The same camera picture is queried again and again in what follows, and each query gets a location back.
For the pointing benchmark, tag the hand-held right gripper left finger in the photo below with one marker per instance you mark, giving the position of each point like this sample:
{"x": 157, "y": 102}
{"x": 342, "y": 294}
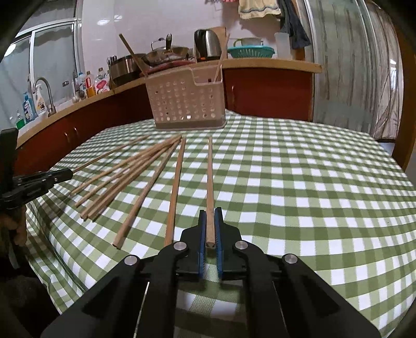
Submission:
{"x": 202, "y": 229}

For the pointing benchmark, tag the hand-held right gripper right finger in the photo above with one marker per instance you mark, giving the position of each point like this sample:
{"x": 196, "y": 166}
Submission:
{"x": 219, "y": 229}

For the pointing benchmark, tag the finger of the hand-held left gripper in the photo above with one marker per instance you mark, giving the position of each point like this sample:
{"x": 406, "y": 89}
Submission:
{"x": 48, "y": 175}
{"x": 26, "y": 193}

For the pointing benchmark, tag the wooden chopstick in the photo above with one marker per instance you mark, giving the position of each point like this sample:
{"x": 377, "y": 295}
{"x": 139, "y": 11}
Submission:
{"x": 224, "y": 52}
{"x": 138, "y": 60}
{"x": 210, "y": 178}
{"x": 110, "y": 155}
{"x": 216, "y": 73}
{"x": 131, "y": 53}

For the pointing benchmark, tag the pile of wooden chopsticks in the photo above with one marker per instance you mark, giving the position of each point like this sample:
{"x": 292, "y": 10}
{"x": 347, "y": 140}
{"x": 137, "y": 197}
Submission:
{"x": 177, "y": 182}

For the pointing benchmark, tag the pink plastic utensil basket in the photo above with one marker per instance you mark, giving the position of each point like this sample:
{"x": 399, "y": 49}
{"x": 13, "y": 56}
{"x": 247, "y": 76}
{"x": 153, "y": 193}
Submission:
{"x": 185, "y": 100}

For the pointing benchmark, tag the person's left hand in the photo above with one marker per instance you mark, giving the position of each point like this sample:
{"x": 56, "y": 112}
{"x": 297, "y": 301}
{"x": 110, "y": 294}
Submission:
{"x": 20, "y": 227}

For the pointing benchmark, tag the green liquid bottle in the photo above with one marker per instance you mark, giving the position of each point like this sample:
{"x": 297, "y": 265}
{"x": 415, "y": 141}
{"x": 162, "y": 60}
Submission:
{"x": 20, "y": 122}

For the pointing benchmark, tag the blue detergent bottle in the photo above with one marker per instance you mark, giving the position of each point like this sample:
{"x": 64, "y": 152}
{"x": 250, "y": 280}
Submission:
{"x": 28, "y": 109}

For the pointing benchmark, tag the white spray bottle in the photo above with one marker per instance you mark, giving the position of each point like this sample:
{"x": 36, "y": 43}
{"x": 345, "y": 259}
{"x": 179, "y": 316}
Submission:
{"x": 40, "y": 100}

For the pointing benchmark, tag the steel kitchen faucet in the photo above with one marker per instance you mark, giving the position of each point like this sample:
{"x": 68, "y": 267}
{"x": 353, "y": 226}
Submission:
{"x": 49, "y": 97}

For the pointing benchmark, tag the green checked tablecloth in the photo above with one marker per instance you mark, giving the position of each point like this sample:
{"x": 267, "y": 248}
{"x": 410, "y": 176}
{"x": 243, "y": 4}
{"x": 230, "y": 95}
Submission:
{"x": 292, "y": 195}

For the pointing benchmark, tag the white plastic bottle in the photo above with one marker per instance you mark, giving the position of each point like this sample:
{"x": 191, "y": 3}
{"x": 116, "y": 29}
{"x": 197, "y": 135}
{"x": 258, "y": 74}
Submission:
{"x": 80, "y": 83}

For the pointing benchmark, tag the white red refill pouch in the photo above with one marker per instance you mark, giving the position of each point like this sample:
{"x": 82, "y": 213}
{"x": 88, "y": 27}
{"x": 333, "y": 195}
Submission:
{"x": 102, "y": 84}

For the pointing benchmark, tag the aluminium sliding window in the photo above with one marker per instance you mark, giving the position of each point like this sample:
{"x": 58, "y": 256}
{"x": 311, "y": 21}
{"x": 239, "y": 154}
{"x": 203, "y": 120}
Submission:
{"x": 52, "y": 52}

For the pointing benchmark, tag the clear small bottle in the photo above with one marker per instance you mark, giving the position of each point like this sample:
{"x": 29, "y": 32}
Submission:
{"x": 100, "y": 71}

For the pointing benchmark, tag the steel cooking pot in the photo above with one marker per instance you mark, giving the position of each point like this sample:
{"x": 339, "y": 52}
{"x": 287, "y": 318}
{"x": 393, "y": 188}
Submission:
{"x": 123, "y": 70}

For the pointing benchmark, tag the red kitchen cabinets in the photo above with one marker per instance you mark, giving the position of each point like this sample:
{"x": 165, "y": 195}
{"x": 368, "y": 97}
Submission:
{"x": 266, "y": 94}

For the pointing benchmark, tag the red induction cooker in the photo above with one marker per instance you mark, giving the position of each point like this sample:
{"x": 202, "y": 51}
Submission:
{"x": 175, "y": 65}

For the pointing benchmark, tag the beige kitchen counter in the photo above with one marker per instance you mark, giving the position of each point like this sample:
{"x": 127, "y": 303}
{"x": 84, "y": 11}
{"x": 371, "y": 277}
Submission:
{"x": 266, "y": 65}

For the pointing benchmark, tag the steel wok with lid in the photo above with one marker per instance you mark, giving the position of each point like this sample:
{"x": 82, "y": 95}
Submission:
{"x": 167, "y": 52}

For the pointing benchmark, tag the teal plastic colander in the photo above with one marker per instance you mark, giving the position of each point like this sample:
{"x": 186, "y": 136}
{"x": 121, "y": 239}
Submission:
{"x": 250, "y": 52}

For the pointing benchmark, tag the steel electric kettle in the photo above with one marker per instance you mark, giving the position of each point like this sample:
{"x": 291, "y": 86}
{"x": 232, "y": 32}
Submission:
{"x": 208, "y": 45}

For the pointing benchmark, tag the white enamel basin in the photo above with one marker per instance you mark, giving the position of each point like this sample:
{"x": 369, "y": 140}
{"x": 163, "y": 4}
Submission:
{"x": 248, "y": 41}

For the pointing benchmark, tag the white plastic pitcher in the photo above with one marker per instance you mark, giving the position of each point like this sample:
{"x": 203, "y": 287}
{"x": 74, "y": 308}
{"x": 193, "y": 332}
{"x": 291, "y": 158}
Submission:
{"x": 282, "y": 45}

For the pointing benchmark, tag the frosted glass sliding door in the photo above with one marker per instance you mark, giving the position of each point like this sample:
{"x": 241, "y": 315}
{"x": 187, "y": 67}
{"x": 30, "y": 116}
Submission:
{"x": 344, "y": 65}

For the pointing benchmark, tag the dark hanging cloth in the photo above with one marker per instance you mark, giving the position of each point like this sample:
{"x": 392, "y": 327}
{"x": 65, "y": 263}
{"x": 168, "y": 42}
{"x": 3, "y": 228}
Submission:
{"x": 295, "y": 26}

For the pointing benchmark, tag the yellow towel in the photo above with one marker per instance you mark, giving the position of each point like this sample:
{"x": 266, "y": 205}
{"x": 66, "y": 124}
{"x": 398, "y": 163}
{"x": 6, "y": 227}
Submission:
{"x": 258, "y": 8}

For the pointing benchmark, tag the wooden door frame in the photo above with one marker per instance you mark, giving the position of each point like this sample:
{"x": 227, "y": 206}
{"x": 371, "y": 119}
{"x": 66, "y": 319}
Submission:
{"x": 406, "y": 97}

